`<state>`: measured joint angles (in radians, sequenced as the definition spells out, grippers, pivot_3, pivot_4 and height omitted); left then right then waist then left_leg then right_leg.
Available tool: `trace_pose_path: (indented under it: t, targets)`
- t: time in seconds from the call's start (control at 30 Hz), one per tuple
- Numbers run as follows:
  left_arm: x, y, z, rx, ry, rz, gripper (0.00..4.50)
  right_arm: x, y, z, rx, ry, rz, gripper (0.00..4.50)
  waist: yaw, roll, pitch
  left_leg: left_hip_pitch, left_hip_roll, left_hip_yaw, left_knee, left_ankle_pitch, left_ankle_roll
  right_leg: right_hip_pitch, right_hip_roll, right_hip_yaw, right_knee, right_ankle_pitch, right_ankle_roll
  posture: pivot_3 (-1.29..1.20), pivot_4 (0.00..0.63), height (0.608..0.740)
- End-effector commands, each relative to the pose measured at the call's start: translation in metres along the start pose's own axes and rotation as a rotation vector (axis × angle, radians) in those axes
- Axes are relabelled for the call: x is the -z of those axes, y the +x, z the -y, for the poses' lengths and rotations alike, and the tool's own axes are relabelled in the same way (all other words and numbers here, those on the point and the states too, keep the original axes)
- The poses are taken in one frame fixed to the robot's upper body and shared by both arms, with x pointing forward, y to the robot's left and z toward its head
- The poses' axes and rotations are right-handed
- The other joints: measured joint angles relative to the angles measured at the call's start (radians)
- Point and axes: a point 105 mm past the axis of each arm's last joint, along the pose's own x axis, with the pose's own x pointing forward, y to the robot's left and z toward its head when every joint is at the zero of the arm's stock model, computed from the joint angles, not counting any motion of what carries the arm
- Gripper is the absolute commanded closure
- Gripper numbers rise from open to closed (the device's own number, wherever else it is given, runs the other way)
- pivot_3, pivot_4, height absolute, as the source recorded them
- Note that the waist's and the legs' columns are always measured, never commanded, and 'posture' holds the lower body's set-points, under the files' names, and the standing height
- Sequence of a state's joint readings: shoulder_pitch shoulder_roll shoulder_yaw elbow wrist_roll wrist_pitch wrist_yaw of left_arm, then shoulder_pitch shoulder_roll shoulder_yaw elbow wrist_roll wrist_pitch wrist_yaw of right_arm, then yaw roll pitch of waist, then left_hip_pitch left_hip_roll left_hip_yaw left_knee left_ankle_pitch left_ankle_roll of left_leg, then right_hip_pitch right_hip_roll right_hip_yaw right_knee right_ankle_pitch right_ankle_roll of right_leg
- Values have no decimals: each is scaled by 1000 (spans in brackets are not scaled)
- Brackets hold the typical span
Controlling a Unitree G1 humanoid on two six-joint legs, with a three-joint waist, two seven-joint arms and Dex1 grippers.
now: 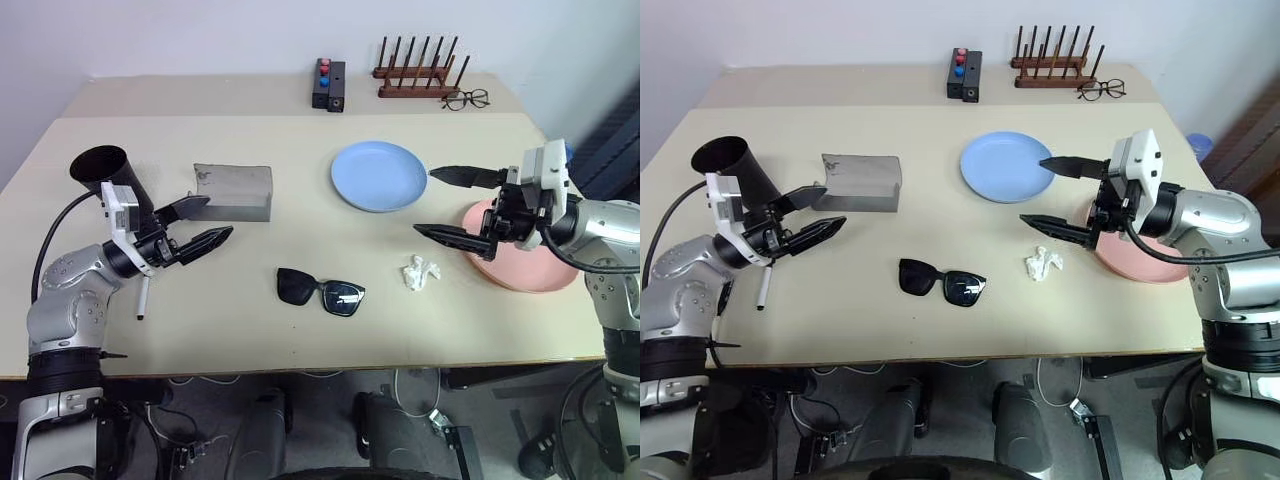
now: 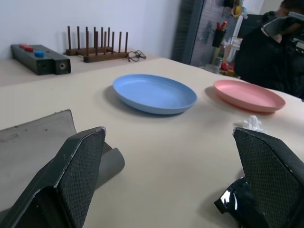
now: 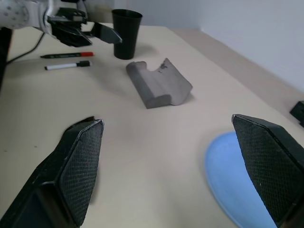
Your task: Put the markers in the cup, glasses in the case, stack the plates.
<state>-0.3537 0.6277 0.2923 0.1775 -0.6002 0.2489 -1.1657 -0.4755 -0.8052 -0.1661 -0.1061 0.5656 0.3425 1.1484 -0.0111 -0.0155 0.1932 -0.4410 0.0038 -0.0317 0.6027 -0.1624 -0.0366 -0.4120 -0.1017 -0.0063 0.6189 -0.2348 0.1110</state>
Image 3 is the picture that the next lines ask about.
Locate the black box with coloured knobs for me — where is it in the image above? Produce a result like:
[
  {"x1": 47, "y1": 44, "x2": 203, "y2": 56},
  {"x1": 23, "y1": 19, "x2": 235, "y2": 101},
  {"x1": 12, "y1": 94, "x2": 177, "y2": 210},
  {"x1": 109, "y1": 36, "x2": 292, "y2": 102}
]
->
[{"x1": 289, "y1": 101, "x2": 304, "y2": 117}]

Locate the black plastic cup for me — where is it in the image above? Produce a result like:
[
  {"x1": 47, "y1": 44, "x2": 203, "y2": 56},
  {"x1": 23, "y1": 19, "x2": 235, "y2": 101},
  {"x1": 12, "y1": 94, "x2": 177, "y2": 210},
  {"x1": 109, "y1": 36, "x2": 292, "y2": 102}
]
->
[{"x1": 111, "y1": 9, "x2": 143, "y2": 60}]

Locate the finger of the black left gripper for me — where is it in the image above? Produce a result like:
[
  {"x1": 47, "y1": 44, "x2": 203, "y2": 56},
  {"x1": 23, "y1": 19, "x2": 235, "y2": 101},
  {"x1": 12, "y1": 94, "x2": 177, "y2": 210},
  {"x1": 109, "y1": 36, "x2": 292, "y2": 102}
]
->
[
  {"x1": 82, "y1": 22, "x2": 123, "y2": 45},
  {"x1": 51, "y1": 23, "x2": 93, "y2": 47}
]

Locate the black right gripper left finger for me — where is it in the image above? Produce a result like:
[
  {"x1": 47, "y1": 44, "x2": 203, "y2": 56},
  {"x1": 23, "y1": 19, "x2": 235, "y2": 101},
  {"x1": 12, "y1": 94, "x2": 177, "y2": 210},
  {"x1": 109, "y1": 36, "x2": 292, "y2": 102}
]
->
[{"x1": 0, "y1": 115, "x2": 105, "y2": 228}]

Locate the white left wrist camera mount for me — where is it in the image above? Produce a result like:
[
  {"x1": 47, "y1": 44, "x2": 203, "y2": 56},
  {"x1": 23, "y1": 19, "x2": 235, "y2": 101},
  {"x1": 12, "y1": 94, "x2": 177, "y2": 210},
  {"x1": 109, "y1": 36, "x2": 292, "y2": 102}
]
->
[{"x1": 34, "y1": 0, "x2": 56, "y2": 34}]

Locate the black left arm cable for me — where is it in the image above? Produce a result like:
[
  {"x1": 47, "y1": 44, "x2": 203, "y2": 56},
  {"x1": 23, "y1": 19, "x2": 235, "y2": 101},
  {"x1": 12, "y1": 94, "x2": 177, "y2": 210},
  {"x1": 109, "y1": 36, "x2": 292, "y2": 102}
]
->
[{"x1": 6, "y1": 31, "x2": 46, "y2": 64}]

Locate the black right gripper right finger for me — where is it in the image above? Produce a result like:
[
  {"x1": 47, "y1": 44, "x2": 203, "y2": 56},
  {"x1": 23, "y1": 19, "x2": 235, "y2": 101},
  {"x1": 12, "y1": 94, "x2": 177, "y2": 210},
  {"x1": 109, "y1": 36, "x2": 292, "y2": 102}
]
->
[{"x1": 231, "y1": 114, "x2": 304, "y2": 228}]

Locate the green marker with red cap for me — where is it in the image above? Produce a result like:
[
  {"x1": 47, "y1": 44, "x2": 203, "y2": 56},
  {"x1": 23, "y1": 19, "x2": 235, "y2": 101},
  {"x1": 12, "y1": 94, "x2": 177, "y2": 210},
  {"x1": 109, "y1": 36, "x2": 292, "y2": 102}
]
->
[{"x1": 40, "y1": 51, "x2": 95, "y2": 59}]

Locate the grey pencil case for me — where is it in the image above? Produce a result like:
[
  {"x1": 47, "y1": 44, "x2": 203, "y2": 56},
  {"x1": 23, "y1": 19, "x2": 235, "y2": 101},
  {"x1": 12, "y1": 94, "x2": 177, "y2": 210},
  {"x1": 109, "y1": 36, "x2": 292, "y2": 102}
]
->
[{"x1": 125, "y1": 57, "x2": 193, "y2": 110}]

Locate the white marker with black cap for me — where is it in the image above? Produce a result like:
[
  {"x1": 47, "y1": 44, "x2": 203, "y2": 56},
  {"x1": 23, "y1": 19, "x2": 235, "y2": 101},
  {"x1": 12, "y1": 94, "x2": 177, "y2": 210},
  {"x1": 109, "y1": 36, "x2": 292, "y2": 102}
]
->
[{"x1": 44, "y1": 60, "x2": 93, "y2": 71}]

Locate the light blue plate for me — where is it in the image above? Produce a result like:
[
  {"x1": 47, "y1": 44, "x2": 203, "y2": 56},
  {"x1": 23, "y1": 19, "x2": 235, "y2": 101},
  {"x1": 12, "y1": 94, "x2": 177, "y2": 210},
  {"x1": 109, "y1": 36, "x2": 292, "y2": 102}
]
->
[{"x1": 204, "y1": 132, "x2": 278, "y2": 228}]

